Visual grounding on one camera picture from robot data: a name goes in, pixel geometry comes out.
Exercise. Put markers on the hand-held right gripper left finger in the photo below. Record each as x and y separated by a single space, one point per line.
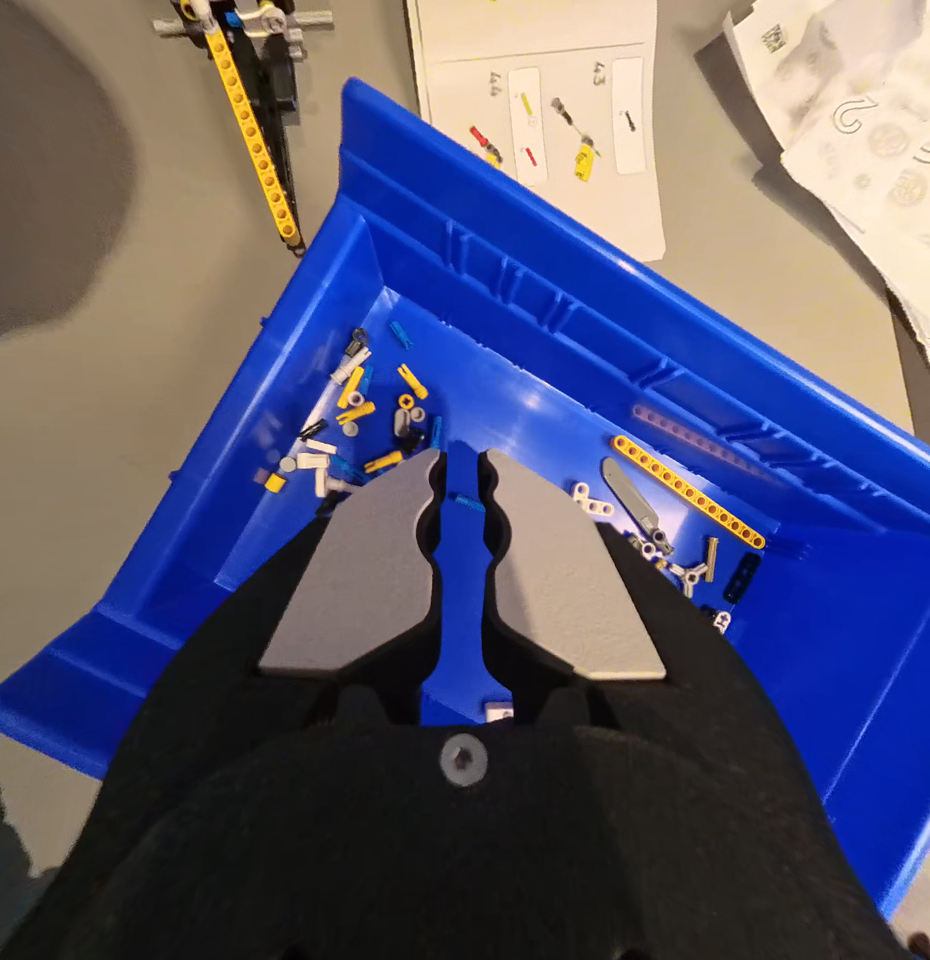
360 585

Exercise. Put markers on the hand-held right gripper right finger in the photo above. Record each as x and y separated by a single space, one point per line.
570 592

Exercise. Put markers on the blue plastic bin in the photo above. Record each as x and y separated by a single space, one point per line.
660 337

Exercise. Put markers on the white lego connector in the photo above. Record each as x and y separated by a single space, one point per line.
596 506

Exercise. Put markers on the grey lego blade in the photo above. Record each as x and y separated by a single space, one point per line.
626 487

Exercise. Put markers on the small white lego piece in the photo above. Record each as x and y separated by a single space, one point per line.
498 711

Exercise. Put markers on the tan lego axle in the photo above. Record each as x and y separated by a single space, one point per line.
712 559

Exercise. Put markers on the long yellow lego beam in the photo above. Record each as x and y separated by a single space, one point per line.
686 490

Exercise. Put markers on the short black lego beam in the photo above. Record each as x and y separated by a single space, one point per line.
742 577

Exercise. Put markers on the pile of small lego pins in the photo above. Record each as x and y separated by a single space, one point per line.
352 390

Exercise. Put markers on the partly built lego vehicle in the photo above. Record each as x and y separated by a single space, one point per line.
247 127

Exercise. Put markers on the lego instruction booklet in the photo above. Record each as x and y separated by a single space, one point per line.
465 90

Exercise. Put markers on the crumpled white paper bag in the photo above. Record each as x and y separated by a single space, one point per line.
847 90

